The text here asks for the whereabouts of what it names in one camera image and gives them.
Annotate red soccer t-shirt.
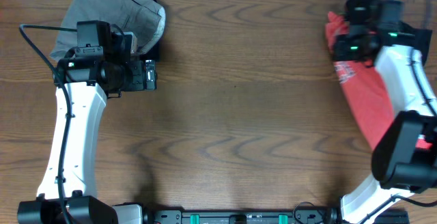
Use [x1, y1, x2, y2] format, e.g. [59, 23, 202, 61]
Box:
[325, 12, 436, 150]

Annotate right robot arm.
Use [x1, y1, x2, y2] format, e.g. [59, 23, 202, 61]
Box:
[326, 0, 436, 223]

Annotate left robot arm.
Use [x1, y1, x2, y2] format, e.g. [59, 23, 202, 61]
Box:
[17, 20, 156, 223]

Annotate dark navy folded garment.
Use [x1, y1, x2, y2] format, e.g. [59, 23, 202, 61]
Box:
[140, 0, 166, 61]

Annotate grey-brown folded shorts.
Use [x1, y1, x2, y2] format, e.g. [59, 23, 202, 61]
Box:
[61, 0, 166, 55]

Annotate black t-shirt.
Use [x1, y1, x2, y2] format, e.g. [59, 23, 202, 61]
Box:
[335, 0, 433, 64]

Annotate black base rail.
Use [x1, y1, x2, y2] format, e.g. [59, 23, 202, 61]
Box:
[112, 202, 410, 224]

